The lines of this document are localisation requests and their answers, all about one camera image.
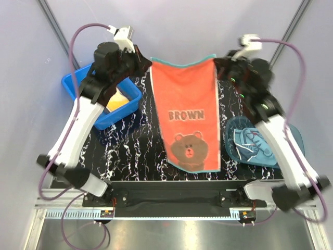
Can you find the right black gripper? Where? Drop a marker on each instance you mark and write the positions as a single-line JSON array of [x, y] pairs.
[[223, 64]]

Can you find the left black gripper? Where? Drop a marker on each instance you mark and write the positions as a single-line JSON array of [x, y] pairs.
[[142, 63]]

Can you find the yellow towel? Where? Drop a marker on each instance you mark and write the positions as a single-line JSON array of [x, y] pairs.
[[116, 101]]

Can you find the brown towel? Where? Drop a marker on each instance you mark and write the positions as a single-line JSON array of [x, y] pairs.
[[187, 104]]

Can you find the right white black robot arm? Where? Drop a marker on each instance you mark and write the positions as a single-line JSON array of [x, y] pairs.
[[301, 183]]

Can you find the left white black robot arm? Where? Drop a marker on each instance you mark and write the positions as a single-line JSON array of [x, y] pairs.
[[112, 64]]

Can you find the blue plastic bin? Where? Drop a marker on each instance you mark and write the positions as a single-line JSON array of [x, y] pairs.
[[105, 120]]

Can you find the blue striped towel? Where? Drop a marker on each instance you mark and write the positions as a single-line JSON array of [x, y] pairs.
[[252, 147]]

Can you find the right small connector board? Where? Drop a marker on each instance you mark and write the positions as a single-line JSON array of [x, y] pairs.
[[248, 215]]

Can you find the small connector board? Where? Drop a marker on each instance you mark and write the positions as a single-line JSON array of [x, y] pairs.
[[248, 215], [106, 213]]

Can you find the left small connector board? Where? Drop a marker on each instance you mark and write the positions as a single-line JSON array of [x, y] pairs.
[[106, 213]]

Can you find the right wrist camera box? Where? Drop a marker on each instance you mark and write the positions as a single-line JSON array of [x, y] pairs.
[[250, 44]]

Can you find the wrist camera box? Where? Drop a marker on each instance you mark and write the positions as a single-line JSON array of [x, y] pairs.
[[250, 44], [122, 36]]

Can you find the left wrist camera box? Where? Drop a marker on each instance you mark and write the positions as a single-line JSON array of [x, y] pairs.
[[122, 36]]

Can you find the right aluminium frame post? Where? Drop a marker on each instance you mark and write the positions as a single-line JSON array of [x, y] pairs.
[[299, 14]]

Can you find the aluminium frame post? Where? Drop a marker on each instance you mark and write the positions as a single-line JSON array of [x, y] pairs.
[[299, 14], [51, 19]]

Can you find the left aluminium frame post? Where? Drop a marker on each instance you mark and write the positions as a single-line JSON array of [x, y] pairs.
[[51, 19]]

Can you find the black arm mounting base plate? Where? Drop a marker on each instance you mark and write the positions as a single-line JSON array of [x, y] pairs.
[[129, 193]]

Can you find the aluminium front rail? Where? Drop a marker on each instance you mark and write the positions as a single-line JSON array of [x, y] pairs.
[[70, 207]]

